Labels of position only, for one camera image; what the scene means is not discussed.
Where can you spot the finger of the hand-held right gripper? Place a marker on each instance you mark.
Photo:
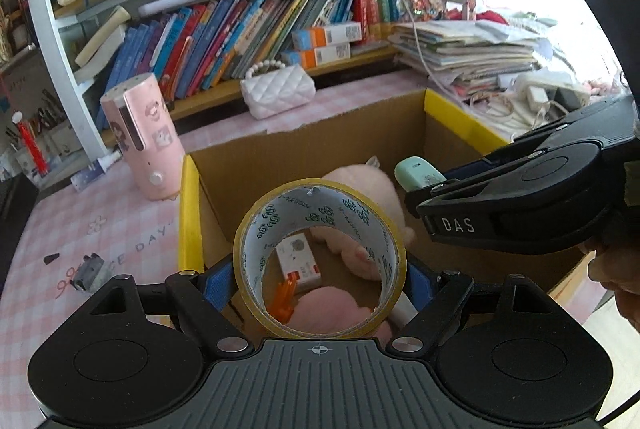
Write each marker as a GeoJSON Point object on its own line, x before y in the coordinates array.
{"type": "Point", "coordinates": [480, 170]}
{"type": "Point", "coordinates": [510, 224]}

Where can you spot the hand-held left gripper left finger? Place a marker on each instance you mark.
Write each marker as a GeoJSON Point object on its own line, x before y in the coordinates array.
{"type": "Point", "coordinates": [220, 286]}

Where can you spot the cardboard box with yellow edges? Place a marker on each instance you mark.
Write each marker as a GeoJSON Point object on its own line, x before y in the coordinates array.
{"type": "Point", "coordinates": [300, 154]}

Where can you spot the pink plush chicken toy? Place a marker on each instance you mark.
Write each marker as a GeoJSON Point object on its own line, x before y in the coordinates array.
{"type": "Point", "coordinates": [325, 309]}

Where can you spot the small black cap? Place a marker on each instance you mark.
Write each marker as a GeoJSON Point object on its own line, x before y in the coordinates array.
{"type": "Point", "coordinates": [51, 259]}

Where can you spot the pink plush pig toy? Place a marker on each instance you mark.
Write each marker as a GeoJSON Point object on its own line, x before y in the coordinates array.
{"type": "Point", "coordinates": [370, 189]}

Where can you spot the black chair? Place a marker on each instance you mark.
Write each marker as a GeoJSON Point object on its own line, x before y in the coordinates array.
{"type": "Point", "coordinates": [12, 229]}

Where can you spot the orange and white carton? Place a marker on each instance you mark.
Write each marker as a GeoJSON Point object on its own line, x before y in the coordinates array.
{"type": "Point", "coordinates": [315, 56]}
{"type": "Point", "coordinates": [325, 36]}

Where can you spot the small grey toy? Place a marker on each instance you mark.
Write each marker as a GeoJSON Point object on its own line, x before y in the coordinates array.
{"type": "Point", "coordinates": [90, 274]}

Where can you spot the person's right hand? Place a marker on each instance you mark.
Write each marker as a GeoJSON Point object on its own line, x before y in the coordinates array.
{"type": "Point", "coordinates": [620, 284]}

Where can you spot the mint green small device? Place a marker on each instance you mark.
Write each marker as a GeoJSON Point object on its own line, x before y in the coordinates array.
{"type": "Point", "coordinates": [415, 171]}

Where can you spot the red cloth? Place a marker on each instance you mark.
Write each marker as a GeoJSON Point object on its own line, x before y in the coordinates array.
{"type": "Point", "coordinates": [490, 16]}

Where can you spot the set of red green books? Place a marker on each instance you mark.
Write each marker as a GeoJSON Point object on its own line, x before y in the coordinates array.
{"type": "Point", "coordinates": [375, 14]}

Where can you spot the small spray bottle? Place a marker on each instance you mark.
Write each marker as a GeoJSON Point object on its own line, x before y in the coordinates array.
{"type": "Point", "coordinates": [92, 174]}

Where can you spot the stack of books and papers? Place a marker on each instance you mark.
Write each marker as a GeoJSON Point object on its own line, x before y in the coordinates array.
{"type": "Point", "coordinates": [465, 49]}

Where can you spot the beige leaning books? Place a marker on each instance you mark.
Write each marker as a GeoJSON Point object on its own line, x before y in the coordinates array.
{"type": "Point", "coordinates": [100, 44]}

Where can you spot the desk pen holder with pens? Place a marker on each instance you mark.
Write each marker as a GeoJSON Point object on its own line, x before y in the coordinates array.
{"type": "Point", "coordinates": [50, 144]}

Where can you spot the red tassel pen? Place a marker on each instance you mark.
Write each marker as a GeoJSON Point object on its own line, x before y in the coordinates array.
{"type": "Point", "coordinates": [31, 144]}

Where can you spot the white and wooden bookshelf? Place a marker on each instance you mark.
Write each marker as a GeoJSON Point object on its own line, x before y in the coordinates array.
{"type": "Point", "coordinates": [55, 69]}

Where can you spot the pink cylindrical humidifier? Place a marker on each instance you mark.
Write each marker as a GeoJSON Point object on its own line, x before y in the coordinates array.
{"type": "Point", "coordinates": [145, 139]}

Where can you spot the small white box red label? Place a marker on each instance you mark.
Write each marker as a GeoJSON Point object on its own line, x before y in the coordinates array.
{"type": "Point", "coordinates": [297, 261]}

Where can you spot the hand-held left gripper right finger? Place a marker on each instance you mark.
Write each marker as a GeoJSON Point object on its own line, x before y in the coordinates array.
{"type": "Point", "coordinates": [417, 283]}

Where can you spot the pink checkered tablecloth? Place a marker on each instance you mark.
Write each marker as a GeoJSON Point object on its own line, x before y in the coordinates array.
{"type": "Point", "coordinates": [100, 224]}

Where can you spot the colourful toy headdress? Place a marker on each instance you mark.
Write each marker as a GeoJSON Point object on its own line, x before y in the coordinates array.
{"type": "Point", "coordinates": [420, 4]}

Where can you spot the white quilted purse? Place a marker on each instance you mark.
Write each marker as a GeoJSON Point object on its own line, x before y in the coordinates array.
{"type": "Point", "coordinates": [277, 91]}

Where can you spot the yellow tape roll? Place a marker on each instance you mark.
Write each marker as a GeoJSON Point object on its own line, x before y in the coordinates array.
{"type": "Point", "coordinates": [252, 234]}

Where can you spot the row of blue children's books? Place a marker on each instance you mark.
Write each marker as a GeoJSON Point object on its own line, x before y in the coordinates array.
{"type": "Point", "coordinates": [215, 44]}

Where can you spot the white power adapters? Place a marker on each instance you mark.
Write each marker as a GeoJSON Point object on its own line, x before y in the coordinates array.
{"type": "Point", "coordinates": [545, 94]}

